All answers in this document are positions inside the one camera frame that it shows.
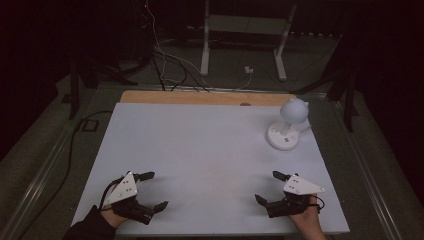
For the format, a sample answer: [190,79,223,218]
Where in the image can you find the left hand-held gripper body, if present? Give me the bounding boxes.
[103,171,156,226]

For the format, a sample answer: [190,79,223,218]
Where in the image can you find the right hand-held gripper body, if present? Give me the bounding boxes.
[265,174,326,219]

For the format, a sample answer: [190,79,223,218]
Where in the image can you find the person's left hand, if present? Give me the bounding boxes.
[99,207,130,230]

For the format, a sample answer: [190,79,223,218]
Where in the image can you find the person's right hand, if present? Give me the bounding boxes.
[288,194,325,236]

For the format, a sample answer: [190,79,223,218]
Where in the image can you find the white round-headed desk lamp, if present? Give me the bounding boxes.
[266,97,312,152]

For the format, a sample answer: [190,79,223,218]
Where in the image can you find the white table mat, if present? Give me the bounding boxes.
[71,102,351,236]

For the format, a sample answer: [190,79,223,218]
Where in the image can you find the black tripod stand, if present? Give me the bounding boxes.
[66,39,152,120]
[290,39,362,134]

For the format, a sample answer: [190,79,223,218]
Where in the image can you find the white metal stand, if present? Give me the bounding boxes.
[199,0,298,82]

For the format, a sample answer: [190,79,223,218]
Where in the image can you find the left hand-held gripper black cable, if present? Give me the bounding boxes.
[99,177,125,212]

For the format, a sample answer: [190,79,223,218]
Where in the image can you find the hand-held gripper black cable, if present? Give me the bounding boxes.
[99,177,125,212]
[313,195,326,214]

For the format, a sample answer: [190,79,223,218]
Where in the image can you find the right hand-held gripper black cable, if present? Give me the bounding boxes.
[313,195,326,214]

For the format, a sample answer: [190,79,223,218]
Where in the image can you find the long black floor cable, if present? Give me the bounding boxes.
[15,110,114,240]

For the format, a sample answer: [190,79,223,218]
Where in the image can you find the metal floor rail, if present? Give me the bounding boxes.
[0,87,101,240]
[328,93,406,240]

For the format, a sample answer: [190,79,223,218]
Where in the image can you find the black cable bundle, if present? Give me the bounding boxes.
[150,46,210,93]

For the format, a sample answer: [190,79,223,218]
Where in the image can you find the white cable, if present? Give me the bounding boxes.
[145,0,252,91]

